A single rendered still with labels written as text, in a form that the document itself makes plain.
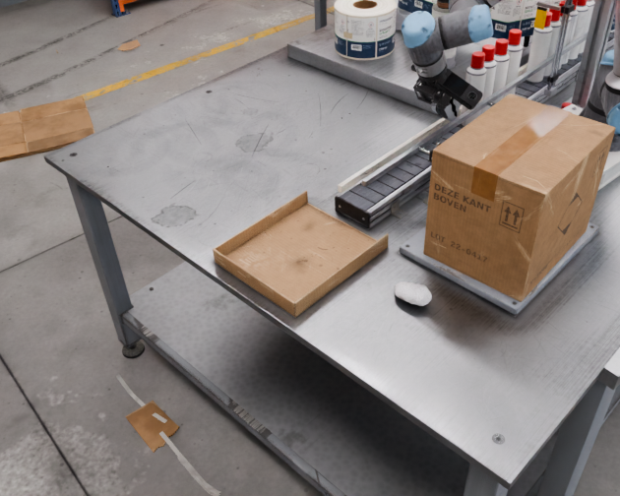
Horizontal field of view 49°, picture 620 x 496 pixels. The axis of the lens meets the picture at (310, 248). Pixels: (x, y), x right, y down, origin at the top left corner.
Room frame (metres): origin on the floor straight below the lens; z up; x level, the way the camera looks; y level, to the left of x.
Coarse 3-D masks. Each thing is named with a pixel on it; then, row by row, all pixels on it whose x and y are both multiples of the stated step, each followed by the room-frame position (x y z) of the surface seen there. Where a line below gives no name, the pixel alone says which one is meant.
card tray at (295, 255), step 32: (256, 224) 1.25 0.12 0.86; (288, 224) 1.28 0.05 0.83; (320, 224) 1.27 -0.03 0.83; (224, 256) 1.13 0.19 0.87; (256, 256) 1.17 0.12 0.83; (288, 256) 1.16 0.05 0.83; (320, 256) 1.16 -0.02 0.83; (352, 256) 1.15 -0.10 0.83; (256, 288) 1.06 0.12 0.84; (288, 288) 1.06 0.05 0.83; (320, 288) 1.02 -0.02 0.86
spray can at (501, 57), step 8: (496, 40) 1.70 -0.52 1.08; (504, 40) 1.70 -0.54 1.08; (496, 48) 1.69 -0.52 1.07; (504, 48) 1.68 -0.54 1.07; (496, 56) 1.69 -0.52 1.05; (504, 56) 1.68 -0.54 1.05; (504, 64) 1.68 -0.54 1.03; (496, 72) 1.68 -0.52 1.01; (504, 72) 1.68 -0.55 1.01; (496, 80) 1.68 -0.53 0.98; (504, 80) 1.68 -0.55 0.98; (496, 88) 1.67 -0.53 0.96
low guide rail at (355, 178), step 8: (520, 72) 1.87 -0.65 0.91; (440, 120) 1.60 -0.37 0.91; (448, 120) 1.61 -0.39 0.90; (432, 128) 1.56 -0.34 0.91; (416, 136) 1.52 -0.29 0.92; (424, 136) 1.54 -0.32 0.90; (408, 144) 1.49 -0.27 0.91; (392, 152) 1.45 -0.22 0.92; (400, 152) 1.47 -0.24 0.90; (376, 160) 1.41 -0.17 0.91; (384, 160) 1.42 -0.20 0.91; (368, 168) 1.38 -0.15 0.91; (376, 168) 1.40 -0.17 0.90; (352, 176) 1.35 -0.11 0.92; (360, 176) 1.36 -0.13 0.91; (344, 184) 1.32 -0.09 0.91; (352, 184) 1.34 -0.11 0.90
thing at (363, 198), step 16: (576, 64) 1.97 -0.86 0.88; (544, 80) 1.87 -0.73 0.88; (528, 96) 1.77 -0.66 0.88; (432, 144) 1.53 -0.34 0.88; (416, 160) 1.46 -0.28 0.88; (384, 176) 1.39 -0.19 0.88; (400, 176) 1.39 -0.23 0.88; (352, 192) 1.34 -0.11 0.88; (368, 192) 1.33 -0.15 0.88; (384, 192) 1.33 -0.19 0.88; (368, 208) 1.27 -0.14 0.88
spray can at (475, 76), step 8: (472, 56) 1.62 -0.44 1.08; (480, 56) 1.61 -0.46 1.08; (472, 64) 1.62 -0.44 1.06; (480, 64) 1.61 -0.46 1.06; (472, 72) 1.61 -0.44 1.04; (480, 72) 1.61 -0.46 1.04; (472, 80) 1.60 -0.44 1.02; (480, 80) 1.60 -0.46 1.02; (480, 88) 1.60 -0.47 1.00; (464, 112) 1.62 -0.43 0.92; (480, 112) 1.62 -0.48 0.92; (472, 120) 1.60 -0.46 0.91
